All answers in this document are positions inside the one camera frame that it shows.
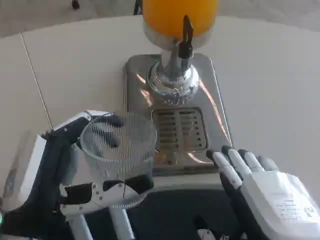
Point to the slotted steel drip grid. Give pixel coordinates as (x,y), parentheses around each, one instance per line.
(180,130)

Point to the clear ribbed glass cup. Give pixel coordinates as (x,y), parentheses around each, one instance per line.
(125,147)

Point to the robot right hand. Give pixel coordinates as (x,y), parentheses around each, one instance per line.
(270,195)

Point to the orange juice drink dispenser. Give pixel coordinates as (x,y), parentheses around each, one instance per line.
(172,17)

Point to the small black background object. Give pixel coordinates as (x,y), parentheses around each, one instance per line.
(75,3)

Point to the dark robot body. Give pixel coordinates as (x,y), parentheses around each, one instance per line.
(175,215)

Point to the white metal tube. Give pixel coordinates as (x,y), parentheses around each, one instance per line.
(78,228)
(122,225)

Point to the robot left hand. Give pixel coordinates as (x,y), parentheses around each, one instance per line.
(47,162)

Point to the dark background post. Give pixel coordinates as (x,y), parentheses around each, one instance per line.
(138,6)

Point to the steel drip tray base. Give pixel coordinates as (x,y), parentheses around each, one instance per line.
(217,105)

